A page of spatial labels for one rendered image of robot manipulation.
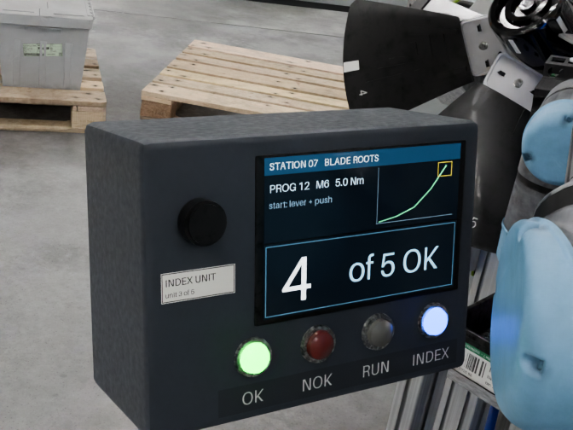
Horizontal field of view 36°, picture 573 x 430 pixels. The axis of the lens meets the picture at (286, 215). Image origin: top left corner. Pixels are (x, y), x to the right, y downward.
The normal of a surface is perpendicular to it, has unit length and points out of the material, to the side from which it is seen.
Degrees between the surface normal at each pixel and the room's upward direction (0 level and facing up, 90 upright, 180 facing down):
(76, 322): 0
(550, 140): 90
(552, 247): 16
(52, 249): 0
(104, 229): 90
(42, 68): 96
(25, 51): 95
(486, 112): 52
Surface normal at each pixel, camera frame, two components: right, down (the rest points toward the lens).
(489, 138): 0.05, -0.23
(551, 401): -0.29, 0.54
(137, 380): -0.86, 0.10
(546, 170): -0.39, 0.33
